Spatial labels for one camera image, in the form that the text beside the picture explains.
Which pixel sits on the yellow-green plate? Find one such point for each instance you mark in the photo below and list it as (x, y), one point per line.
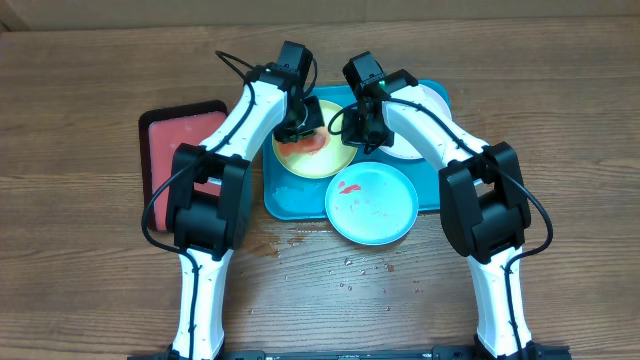
(326, 162)

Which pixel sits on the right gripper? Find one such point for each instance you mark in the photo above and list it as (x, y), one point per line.
(359, 137)

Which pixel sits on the teal plastic tray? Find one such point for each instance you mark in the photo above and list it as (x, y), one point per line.
(290, 197)

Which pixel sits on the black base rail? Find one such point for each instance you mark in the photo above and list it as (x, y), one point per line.
(458, 352)

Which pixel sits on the white pink plate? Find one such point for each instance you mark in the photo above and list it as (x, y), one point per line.
(416, 135)

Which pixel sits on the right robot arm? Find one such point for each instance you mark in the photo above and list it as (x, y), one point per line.
(484, 206)

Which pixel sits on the black tray with pink water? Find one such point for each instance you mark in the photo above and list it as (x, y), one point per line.
(161, 131)

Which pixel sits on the light blue plate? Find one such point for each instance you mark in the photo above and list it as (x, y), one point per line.
(371, 203)

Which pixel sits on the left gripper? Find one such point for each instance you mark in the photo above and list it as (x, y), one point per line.
(316, 120)

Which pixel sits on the pink sponge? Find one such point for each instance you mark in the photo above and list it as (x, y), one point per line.
(305, 146)

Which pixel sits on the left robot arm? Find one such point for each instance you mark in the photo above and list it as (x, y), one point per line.
(210, 191)

